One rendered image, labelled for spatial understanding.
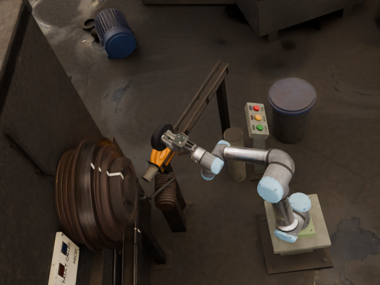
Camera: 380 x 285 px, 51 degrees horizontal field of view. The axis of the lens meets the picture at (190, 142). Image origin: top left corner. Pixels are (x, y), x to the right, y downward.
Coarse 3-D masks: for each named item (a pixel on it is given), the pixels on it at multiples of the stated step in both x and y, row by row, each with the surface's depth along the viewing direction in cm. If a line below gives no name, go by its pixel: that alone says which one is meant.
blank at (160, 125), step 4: (160, 124) 201; (164, 124) 202; (168, 124) 204; (156, 128) 200; (160, 128) 200; (164, 128) 202; (168, 128) 205; (172, 128) 209; (156, 132) 199; (160, 132) 200; (164, 132) 203; (172, 132) 211; (152, 136) 200; (156, 136) 199; (160, 136) 201; (152, 140) 200; (156, 140) 200; (160, 140) 203; (152, 144) 202; (156, 144) 201; (160, 144) 204; (164, 144) 208; (156, 148) 202; (160, 148) 206; (164, 148) 209
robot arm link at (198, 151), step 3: (198, 147) 197; (195, 150) 196; (198, 150) 196; (201, 150) 196; (204, 150) 197; (195, 153) 195; (198, 153) 195; (201, 153) 195; (192, 156) 196; (195, 156) 195; (198, 156) 195; (192, 159) 198; (195, 159) 197; (198, 159) 195; (195, 162) 197
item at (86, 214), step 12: (84, 144) 161; (96, 144) 157; (108, 144) 172; (84, 156) 153; (96, 156) 155; (84, 168) 149; (84, 180) 147; (84, 192) 146; (84, 204) 146; (84, 216) 146; (96, 216) 147; (84, 228) 148; (96, 228) 147; (96, 240) 152; (108, 240) 157; (120, 240) 173
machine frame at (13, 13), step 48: (0, 0) 146; (0, 48) 130; (48, 48) 160; (0, 96) 122; (48, 96) 154; (0, 144) 118; (48, 144) 149; (0, 192) 115; (48, 192) 145; (0, 240) 113; (48, 240) 140
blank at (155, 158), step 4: (152, 152) 218; (156, 152) 217; (160, 152) 220; (164, 152) 228; (168, 152) 229; (152, 156) 219; (156, 156) 218; (160, 156) 227; (164, 156) 227; (152, 160) 220; (156, 160) 220; (160, 160) 224; (160, 164) 226
